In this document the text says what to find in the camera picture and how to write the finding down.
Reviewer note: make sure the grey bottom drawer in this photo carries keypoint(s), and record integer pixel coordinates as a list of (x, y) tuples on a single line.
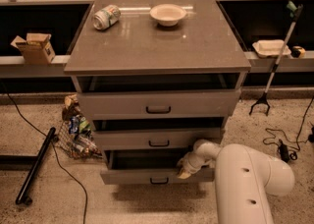
[(155, 166)]

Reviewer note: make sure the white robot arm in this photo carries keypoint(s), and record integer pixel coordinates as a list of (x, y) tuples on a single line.
[(244, 177)]

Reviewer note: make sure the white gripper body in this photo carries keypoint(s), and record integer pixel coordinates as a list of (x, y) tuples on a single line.
[(191, 162)]

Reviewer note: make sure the black tube table leg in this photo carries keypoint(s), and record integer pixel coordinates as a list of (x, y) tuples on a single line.
[(23, 197)]

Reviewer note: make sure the crushed soda can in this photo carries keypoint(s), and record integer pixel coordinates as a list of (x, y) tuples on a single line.
[(106, 17)]

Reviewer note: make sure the grey drawer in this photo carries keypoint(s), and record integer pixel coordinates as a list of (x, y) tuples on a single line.
[(121, 140), (157, 104), (155, 166)]

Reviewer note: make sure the grey drawer cabinet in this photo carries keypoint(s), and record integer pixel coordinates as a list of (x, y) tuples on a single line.
[(136, 54)]

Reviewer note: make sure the wire basket with trash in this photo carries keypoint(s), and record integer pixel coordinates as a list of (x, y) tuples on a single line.
[(75, 135)]

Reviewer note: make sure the yellow tape measure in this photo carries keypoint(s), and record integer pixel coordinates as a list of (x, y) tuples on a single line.
[(298, 52)]

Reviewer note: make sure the grey middle drawer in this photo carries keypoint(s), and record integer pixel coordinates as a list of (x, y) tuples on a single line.
[(121, 140)]

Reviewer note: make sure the small cardboard box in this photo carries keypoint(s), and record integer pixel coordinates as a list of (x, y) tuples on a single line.
[(36, 48)]

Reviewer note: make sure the grey top drawer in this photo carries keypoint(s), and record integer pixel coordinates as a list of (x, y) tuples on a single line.
[(157, 104)]

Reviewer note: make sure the white paper bowl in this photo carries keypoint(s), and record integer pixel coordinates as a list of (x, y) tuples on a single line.
[(167, 15)]

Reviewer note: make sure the white takeout container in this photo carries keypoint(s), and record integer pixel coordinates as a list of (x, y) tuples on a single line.
[(268, 48)]

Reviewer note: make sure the reacher grabber tool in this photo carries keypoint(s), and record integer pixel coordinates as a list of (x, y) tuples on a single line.
[(295, 12)]

